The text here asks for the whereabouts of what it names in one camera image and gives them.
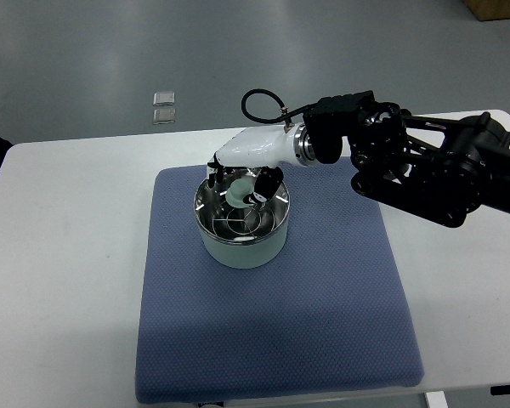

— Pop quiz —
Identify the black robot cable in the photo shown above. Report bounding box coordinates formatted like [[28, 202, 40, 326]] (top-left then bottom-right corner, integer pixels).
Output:
[[241, 88, 320, 128]]

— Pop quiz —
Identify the metal floor plate lower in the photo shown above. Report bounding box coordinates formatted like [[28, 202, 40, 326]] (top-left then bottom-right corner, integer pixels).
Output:
[[152, 108, 176, 125]]

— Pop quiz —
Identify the wire steamer rack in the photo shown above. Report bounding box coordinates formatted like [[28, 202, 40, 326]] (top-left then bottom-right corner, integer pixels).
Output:
[[210, 207, 275, 239]]

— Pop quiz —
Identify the cardboard box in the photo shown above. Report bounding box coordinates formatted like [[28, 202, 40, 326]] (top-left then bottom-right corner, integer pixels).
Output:
[[463, 0, 510, 21]]

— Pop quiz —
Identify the metal floor plate upper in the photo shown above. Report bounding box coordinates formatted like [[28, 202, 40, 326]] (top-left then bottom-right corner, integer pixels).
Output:
[[153, 91, 175, 106]]

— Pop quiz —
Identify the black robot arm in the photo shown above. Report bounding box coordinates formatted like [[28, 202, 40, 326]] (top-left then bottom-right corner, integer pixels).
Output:
[[207, 91, 510, 228]]

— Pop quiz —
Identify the glass lid with green knob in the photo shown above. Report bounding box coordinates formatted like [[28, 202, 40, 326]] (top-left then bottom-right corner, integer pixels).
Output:
[[194, 169, 290, 246]]

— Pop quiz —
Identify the blue textured mat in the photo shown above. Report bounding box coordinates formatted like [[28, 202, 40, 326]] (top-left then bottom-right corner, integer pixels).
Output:
[[135, 159, 424, 404]]

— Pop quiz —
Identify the mint green pot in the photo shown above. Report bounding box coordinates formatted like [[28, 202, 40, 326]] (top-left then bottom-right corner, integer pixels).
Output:
[[194, 169, 290, 269]]

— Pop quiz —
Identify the white table leg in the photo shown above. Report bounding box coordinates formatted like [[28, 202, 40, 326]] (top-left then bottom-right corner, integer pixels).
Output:
[[424, 391, 449, 408]]

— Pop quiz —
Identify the white robotic hand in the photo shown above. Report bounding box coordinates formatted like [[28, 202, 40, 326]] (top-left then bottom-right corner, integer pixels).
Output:
[[207, 126, 319, 206]]

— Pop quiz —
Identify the metal floor plate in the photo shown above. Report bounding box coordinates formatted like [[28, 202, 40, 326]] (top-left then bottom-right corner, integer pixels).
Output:
[[152, 108, 176, 125], [153, 91, 175, 106]]

